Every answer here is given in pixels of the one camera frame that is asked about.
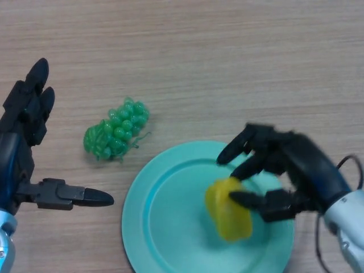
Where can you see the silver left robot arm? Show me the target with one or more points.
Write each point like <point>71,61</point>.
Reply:
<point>7,241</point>

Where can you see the green grape bunch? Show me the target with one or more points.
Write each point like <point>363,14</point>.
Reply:
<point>116,130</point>

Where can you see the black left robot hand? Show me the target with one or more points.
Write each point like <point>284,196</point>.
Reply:
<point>14,150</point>

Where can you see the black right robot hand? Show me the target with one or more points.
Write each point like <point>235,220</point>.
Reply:
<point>312,170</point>

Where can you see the yellow starfruit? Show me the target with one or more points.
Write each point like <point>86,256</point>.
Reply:
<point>230,219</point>

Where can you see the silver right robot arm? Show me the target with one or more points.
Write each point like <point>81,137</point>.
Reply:
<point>348,221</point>

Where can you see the teal round plate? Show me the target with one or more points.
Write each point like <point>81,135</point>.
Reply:
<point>176,216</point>

